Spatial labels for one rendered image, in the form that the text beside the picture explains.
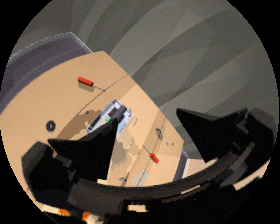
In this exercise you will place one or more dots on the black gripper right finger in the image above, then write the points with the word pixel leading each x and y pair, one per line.
pixel 208 132

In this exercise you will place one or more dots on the dark grey flat washer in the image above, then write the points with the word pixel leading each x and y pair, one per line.
pixel 52 127

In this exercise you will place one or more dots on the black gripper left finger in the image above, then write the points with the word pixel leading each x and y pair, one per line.
pixel 92 151

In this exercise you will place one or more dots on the red-handled screwdriver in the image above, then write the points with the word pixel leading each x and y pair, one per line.
pixel 83 80
pixel 152 155

